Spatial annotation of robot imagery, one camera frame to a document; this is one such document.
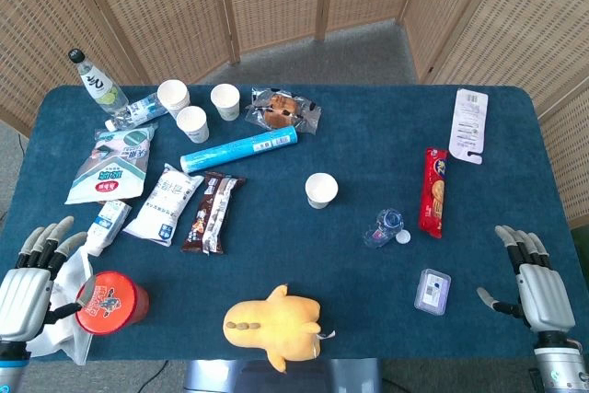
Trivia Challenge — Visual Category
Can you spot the leaf print paper cup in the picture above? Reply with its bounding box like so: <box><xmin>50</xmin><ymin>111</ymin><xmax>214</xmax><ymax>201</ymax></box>
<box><xmin>305</xmin><ymin>172</ymin><xmax>340</xmax><ymax>210</ymax></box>

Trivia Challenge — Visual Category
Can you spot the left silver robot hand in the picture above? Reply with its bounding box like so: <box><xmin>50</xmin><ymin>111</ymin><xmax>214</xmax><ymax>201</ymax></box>
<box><xmin>0</xmin><ymin>215</ymin><xmax>98</xmax><ymax>344</ymax></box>

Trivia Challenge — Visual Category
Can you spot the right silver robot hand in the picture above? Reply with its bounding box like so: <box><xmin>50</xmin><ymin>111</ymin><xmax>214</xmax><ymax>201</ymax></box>
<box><xmin>476</xmin><ymin>225</ymin><xmax>579</xmax><ymax>334</ymax></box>

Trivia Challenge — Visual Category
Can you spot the small white blue carton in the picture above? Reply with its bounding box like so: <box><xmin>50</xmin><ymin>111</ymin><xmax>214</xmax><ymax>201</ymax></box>
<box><xmin>86</xmin><ymin>200</ymin><xmax>133</xmax><ymax>258</ymax></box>

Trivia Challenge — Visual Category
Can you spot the green print paper cup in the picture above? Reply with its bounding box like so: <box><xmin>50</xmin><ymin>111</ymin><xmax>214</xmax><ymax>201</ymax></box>
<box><xmin>210</xmin><ymin>83</ymin><xmax>242</xmax><ymax>121</ymax></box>

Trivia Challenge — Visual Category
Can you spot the blue plastic bag roll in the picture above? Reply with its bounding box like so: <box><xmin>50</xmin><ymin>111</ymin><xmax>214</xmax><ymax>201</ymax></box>
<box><xmin>179</xmin><ymin>124</ymin><xmax>300</xmax><ymax>175</ymax></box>

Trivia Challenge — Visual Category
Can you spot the stack of paper cups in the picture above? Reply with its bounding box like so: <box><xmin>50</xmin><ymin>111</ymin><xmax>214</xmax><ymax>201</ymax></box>
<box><xmin>156</xmin><ymin>79</ymin><xmax>191</xmax><ymax>121</ymax></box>

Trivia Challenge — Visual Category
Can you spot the yellow plush toy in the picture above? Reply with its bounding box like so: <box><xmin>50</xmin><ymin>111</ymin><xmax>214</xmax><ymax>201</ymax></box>
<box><xmin>222</xmin><ymin>283</ymin><xmax>337</xmax><ymax>374</ymax></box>

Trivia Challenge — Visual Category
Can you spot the white paper cup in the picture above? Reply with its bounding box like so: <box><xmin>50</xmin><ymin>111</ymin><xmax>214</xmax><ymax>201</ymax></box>
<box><xmin>176</xmin><ymin>105</ymin><xmax>211</xmax><ymax>144</ymax></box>

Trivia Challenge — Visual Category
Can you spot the brown snack pack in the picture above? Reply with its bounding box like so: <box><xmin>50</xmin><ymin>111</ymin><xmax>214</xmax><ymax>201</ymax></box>
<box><xmin>180</xmin><ymin>171</ymin><xmax>248</xmax><ymax>256</ymax></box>

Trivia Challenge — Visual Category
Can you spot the blue label water bottle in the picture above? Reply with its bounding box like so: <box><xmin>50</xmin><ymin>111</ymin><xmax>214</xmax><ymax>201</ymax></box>
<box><xmin>104</xmin><ymin>92</ymin><xmax>169</xmax><ymax>133</ymax></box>

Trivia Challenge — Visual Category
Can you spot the black floor cable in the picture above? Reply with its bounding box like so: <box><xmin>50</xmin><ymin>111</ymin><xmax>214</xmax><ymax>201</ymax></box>
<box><xmin>145</xmin><ymin>359</ymin><xmax>170</xmax><ymax>383</ymax></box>

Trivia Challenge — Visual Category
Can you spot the red biscuit pack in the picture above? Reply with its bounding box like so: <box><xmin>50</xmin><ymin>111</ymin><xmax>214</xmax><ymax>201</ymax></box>
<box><xmin>417</xmin><ymin>147</ymin><xmax>449</xmax><ymax>240</ymax></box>

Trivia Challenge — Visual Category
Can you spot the bread in clear wrapper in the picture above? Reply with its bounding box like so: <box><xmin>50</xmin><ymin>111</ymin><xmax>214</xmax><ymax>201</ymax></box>
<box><xmin>244</xmin><ymin>87</ymin><xmax>323</xmax><ymax>135</ymax></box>

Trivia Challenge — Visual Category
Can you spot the white green pouch bag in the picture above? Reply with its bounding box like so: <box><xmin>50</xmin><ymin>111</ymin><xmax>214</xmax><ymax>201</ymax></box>
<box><xmin>64</xmin><ymin>121</ymin><xmax>159</xmax><ymax>206</ymax></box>

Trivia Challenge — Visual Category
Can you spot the white blue powder bag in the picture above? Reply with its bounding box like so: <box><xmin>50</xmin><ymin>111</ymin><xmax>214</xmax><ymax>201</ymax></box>
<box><xmin>122</xmin><ymin>163</ymin><xmax>205</xmax><ymax>248</ymax></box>

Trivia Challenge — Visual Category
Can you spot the white plastic bag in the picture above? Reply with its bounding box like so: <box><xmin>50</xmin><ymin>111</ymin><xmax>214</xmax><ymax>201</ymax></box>
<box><xmin>25</xmin><ymin>245</ymin><xmax>96</xmax><ymax>366</ymax></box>

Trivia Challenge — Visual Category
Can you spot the crushed clear water bottle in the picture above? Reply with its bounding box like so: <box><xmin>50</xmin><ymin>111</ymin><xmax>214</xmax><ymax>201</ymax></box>
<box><xmin>362</xmin><ymin>207</ymin><xmax>406</xmax><ymax>249</ymax></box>

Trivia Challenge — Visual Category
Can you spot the red lidded cup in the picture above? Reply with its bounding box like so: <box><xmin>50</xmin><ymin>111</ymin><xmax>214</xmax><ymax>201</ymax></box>
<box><xmin>75</xmin><ymin>271</ymin><xmax>151</xmax><ymax>337</ymax></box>

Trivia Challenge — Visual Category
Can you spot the purple clear plastic box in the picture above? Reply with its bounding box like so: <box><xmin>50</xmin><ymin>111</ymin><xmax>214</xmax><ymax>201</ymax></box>
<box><xmin>413</xmin><ymin>268</ymin><xmax>452</xmax><ymax>317</ymax></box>

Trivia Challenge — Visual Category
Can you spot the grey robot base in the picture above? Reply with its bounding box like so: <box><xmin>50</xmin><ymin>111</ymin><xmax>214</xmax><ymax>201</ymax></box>
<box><xmin>183</xmin><ymin>358</ymin><xmax>383</xmax><ymax>393</ymax></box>

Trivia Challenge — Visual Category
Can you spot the lime label soda bottle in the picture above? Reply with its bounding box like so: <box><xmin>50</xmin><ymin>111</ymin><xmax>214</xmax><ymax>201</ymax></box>
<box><xmin>67</xmin><ymin>48</ymin><xmax>130</xmax><ymax>116</ymax></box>

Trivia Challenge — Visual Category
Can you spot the white card blister pack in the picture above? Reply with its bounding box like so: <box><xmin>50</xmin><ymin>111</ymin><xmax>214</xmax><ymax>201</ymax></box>
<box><xmin>448</xmin><ymin>87</ymin><xmax>490</xmax><ymax>168</ymax></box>

